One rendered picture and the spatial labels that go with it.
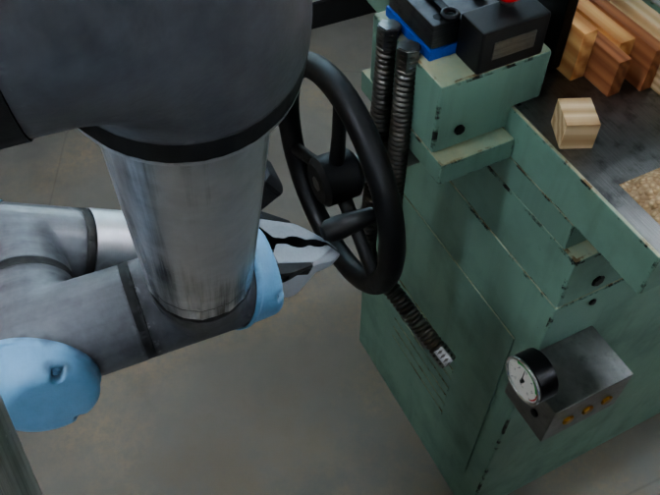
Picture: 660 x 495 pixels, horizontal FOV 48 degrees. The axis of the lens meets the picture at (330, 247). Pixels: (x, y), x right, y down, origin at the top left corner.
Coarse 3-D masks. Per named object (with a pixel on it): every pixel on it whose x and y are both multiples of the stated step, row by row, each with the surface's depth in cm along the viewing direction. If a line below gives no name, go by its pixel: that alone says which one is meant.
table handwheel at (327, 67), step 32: (320, 64) 76; (352, 96) 73; (288, 128) 93; (352, 128) 72; (288, 160) 96; (320, 160) 83; (352, 160) 83; (384, 160) 72; (416, 160) 87; (320, 192) 84; (352, 192) 84; (384, 192) 72; (320, 224) 96; (384, 224) 74; (352, 256) 93; (384, 256) 77; (384, 288) 82
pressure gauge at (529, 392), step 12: (528, 348) 87; (516, 360) 86; (528, 360) 84; (540, 360) 84; (516, 372) 87; (528, 372) 84; (540, 372) 83; (552, 372) 84; (516, 384) 88; (528, 384) 85; (540, 384) 83; (552, 384) 84; (528, 396) 86; (540, 396) 84; (552, 396) 85
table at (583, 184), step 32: (384, 0) 97; (544, 96) 81; (576, 96) 81; (608, 96) 81; (640, 96) 81; (512, 128) 81; (544, 128) 77; (608, 128) 77; (640, 128) 77; (448, 160) 79; (480, 160) 81; (544, 160) 77; (576, 160) 74; (608, 160) 74; (640, 160) 74; (544, 192) 80; (576, 192) 75; (608, 192) 72; (576, 224) 76; (608, 224) 72; (640, 224) 69; (608, 256) 74; (640, 256) 69; (640, 288) 71
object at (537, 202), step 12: (492, 168) 88; (504, 168) 85; (516, 168) 83; (504, 180) 86; (516, 180) 84; (528, 180) 81; (516, 192) 85; (528, 192) 82; (540, 192) 80; (528, 204) 83; (540, 204) 81; (552, 204) 79; (540, 216) 82; (552, 216) 80; (564, 216) 78; (552, 228) 81; (564, 228) 79; (576, 228) 78; (564, 240) 79; (576, 240) 80
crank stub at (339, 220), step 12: (336, 216) 74; (348, 216) 74; (360, 216) 74; (372, 216) 75; (324, 228) 73; (336, 228) 73; (348, 228) 74; (360, 228) 75; (324, 240) 74; (336, 240) 74
